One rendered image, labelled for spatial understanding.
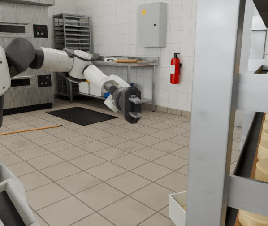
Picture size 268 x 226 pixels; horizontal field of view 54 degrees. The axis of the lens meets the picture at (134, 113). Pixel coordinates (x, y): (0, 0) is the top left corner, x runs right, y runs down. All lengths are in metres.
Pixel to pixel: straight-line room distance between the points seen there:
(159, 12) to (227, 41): 4.35
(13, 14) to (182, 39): 2.78
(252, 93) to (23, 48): 0.89
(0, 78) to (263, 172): 0.78
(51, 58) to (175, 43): 3.57
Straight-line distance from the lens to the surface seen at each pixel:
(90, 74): 1.14
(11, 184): 0.96
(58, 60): 1.12
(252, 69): 0.65
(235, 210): 0.42
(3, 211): 0.96
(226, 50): 0.20
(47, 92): 5.19
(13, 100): 4.96
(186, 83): 4.42
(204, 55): 0.20
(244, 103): 0.23
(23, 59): 1.01
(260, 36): 0.65
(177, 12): 4.56
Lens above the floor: 1.08
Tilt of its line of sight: 13 degrees down
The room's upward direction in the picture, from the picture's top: straight up
